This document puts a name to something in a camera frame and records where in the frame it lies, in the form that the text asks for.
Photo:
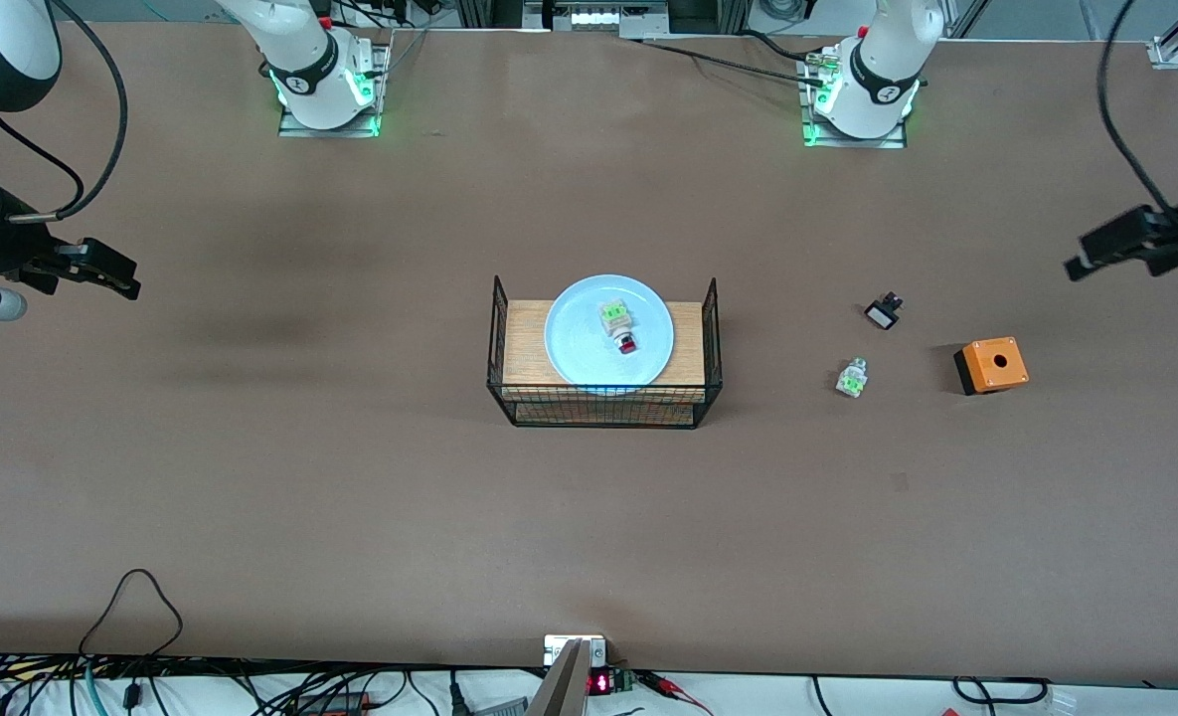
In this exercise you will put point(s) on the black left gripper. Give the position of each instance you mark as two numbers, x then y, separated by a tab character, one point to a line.
1177	242

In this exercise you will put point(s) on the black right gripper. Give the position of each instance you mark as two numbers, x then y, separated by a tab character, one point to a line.
2	251

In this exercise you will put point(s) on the light blue round plate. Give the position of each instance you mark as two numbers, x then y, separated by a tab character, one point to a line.
574	348

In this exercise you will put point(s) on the red push button switch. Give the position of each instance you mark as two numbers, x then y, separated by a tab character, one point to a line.
618	323

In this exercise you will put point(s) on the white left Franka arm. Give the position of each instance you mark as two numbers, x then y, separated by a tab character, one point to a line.
877	70

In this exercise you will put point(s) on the black square white-faced button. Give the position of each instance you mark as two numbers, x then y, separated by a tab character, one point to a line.
884	313

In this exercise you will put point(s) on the black inline plug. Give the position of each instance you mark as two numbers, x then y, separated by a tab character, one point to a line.
132	694

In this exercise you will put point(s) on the black power adapter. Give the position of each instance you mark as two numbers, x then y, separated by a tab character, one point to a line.
335	703

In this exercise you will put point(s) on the white lit control box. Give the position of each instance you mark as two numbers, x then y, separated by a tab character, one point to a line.
598	15

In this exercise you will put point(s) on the red black clip leads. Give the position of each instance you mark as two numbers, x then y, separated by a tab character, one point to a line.
663	683

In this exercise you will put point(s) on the red digit display module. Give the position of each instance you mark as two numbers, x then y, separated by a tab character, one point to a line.
600	683

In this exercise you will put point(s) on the metal table corner bracket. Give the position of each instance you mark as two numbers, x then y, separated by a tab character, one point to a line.
1167	55

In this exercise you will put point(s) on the orange button enclosure box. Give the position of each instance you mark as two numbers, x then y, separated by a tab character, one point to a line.
994	366

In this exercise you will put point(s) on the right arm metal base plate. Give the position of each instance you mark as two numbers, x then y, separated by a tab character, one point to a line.
295	126

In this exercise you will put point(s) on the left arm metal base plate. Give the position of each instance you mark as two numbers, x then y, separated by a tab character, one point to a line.
892	142

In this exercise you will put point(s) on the clear green push button switch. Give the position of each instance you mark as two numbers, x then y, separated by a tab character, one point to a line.
852	378

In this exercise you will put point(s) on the silver mounting bracket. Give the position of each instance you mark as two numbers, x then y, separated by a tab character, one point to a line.
554	651

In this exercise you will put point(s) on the grey camera mount beam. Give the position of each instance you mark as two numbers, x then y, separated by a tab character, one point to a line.
561	691

